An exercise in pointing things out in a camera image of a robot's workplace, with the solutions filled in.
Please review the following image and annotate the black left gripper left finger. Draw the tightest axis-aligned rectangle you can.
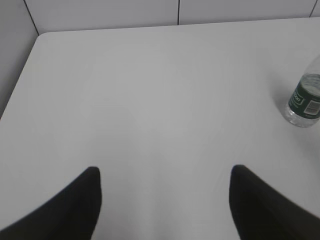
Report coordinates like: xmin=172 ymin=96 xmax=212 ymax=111
xmin=0 ymin=166 xmax=102 ymax=240

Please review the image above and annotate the clear cestbon water bottle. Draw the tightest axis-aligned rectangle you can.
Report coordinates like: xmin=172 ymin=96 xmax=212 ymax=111
xmin=284 ymin=55 xmax=320 ymax=128

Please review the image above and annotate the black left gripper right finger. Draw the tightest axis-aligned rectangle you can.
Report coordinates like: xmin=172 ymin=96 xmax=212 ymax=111
xmin=229 ymin=164 xmax=320 ymax=240

